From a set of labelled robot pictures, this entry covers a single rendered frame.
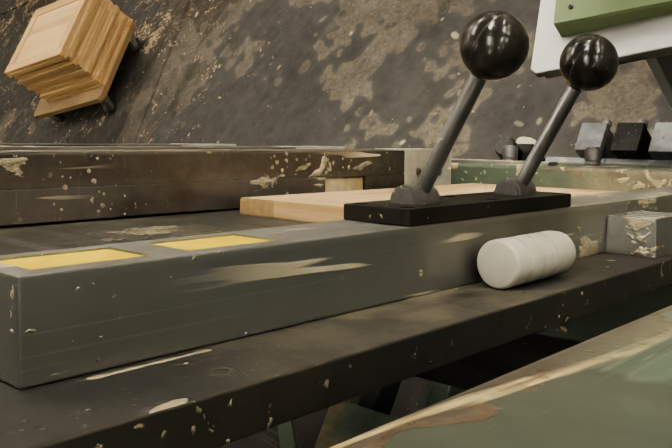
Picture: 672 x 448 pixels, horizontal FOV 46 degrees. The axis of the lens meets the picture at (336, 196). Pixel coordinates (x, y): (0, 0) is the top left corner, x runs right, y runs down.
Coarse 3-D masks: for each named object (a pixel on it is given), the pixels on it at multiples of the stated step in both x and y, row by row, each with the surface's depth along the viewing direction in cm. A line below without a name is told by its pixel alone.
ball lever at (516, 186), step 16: (576, 48) 51; (592, 48) 50; (608, 48) 51; (560, 64) 52; (576, 64) 51; (592, 64) 50; (608, 64) 51; (576, 80) 51; (592, 80) 51; (608, 80) 51; (576, 96) 53; (560, 112) 53; (544, 128) 54; (544, 144) 54; (528, 160) 55; (528, 176) 55; (496, 192) 56; (512, 192) 55; (528, 192) 56
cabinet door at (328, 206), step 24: (336, 192) 100; (360, 192) 100; (384, 192) 101; (456, 192) 107; (576, 192) 107; (600, 192) 106; (264, 216) 87; (288, 216) 84; (312, 216) 82; (336, 216) 79
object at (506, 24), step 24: (480, 24) 42; (504, 24) 42; (480, 48) 42; (504, 48) 42; (528, 48) 43; (480, 72) 43; (504, 72) 42; (456, 120) 45; (432, 168) 46; (408, 192) 46; (432, 192) 47
